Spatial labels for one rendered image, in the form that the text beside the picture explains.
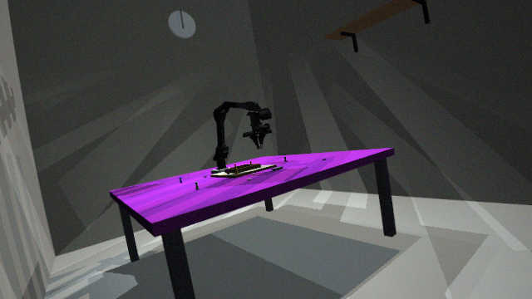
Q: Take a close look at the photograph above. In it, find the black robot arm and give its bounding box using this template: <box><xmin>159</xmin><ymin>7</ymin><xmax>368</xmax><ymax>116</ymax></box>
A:
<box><xmin>213</xmin><ymin>101</ymin><xmax>272</xmax><ymax>169</ymax></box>

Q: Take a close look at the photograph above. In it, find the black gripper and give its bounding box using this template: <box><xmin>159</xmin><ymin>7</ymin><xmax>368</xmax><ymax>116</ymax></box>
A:
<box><xmin>243</xmin><ymin>121</ymin><xmax>272</xmax><ymax>147</ymax></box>

